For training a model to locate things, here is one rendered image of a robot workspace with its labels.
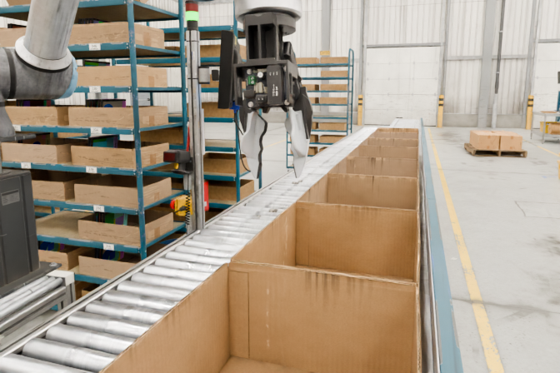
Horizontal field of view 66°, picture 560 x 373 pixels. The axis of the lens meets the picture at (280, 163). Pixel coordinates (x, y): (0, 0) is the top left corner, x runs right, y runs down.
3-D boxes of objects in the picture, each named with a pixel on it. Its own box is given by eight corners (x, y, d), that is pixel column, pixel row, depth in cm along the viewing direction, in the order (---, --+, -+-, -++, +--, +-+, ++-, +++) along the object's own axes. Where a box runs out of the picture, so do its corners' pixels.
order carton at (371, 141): (366, 166, 256) (367, 137, 254) (417, 168, 248) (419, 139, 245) (357, 177, 219) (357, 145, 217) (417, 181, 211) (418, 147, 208)
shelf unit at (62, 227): (4, 319, 251) (-36, -37, 219) (68, 284, 297) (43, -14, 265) (148, 350, 222) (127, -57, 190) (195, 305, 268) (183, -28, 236)
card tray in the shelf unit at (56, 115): (-1, 124, 235) (-3, 106, 234) (45, 121, 264) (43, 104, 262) (57, 126, 223) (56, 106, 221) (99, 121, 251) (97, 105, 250)
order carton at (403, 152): (357, 177, 219) (357, 145, 217) (417, 181, 210) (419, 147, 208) (344, 195, 182) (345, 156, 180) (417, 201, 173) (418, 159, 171)
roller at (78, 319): (76, 323, 115) (74, 305, 114) (257, 360, 100) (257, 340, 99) (61, 333, 110) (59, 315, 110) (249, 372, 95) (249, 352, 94)
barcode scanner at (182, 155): (161, 175, 167) (162, 148, 167) (177, 174, 178) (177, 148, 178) (176, 176, 165) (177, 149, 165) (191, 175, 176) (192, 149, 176)
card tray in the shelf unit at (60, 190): (6, 196, 241) (4, 178, 239) (48, 184, 270) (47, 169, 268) (65, 201, 230) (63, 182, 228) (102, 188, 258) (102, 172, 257)
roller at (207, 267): (158, 267, 152) (157, 254, 151) (300, 287, 136) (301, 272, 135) (150, 273, 147) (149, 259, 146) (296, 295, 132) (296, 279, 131)
